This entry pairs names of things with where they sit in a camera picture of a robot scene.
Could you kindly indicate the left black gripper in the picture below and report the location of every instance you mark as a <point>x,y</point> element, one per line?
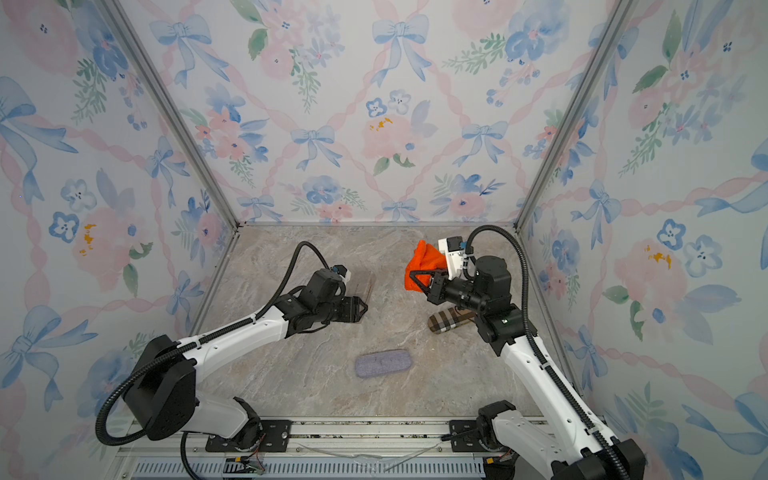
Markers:
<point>353,309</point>

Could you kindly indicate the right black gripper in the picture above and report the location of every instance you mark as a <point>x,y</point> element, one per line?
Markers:
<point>437,289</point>

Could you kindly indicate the grey eyeglass case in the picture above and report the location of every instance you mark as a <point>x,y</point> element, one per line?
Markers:
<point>360,284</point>

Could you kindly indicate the plaid eyeglass case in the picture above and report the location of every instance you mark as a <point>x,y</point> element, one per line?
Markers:
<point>449,319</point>

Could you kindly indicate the orange microfiber cloth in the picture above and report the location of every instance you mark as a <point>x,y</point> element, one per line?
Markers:
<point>425,258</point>

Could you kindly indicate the purple eyeglass case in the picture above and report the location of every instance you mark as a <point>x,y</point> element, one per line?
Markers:
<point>383,363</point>

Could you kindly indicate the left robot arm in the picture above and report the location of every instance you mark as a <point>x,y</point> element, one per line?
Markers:
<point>166,399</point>

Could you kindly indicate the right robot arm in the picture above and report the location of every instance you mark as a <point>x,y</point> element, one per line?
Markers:
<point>579,445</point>

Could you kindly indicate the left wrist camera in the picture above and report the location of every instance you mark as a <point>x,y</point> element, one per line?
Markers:
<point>342,271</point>

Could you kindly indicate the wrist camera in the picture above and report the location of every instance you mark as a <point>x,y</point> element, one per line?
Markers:
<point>342,271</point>
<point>457,259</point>

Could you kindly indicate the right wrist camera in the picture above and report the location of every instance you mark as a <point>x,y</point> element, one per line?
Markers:
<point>457,259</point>

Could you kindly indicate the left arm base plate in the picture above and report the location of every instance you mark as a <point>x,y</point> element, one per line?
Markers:
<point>269,435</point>

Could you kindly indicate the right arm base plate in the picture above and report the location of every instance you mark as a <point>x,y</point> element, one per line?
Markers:
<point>471,436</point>

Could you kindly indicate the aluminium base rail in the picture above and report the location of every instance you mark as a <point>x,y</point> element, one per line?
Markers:
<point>363,448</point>

